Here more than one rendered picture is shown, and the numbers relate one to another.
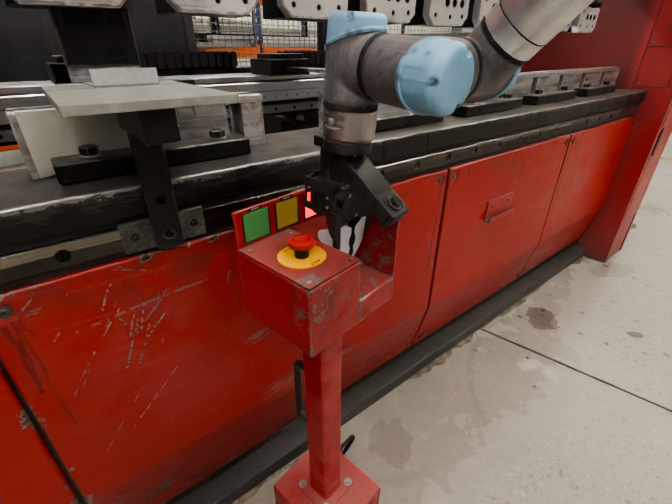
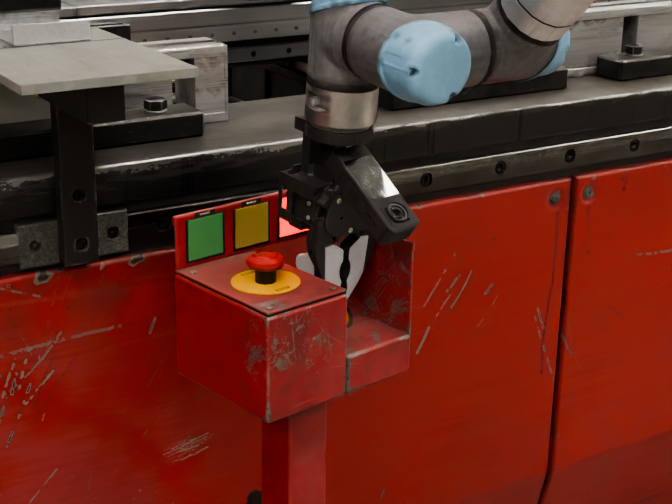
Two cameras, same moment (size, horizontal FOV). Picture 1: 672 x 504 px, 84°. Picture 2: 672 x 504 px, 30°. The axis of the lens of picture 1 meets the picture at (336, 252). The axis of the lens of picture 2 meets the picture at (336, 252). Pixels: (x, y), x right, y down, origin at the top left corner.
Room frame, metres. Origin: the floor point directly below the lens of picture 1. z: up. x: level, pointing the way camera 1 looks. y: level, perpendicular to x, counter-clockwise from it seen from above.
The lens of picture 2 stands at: (-0.72, -0.14, 1.24)
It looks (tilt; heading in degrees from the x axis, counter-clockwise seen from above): 20 degrees down; 6
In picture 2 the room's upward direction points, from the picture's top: 1 degrees clockwise
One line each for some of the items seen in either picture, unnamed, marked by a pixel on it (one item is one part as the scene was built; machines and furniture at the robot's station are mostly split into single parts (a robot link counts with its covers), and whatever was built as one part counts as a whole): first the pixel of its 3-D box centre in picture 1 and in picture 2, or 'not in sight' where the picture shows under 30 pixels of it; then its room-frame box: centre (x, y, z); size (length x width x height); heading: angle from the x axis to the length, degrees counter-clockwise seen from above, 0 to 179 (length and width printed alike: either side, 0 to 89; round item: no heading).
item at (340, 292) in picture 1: (319, 259); (294, 295); (0.51, 0.03, 0.75); 0.20 x 0.16 x 0.18; 138
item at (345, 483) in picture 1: (325, 482); not in sight; (0.51, 0.03, 0.13); 0.10 x 0.10 x 0.01; 48
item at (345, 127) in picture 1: (347, 124); (339, 105); (0.54, -0.02, 0.95); 0.08 x 0.08 x 0.05
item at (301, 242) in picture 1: (301, 249); (265, 271); (0.47, 0.05, 0.79); 0.04 x 0.04 x 0.04
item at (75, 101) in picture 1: (132, 93); (64, 57); (0.53, 0.27, 1.00); 0.26 x 0.18 x 0.01; 38
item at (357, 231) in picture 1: (344, 235); (336, 265); (0.57, -0.01, 0.77); 0.06 x 0.03 x 0.09; 48
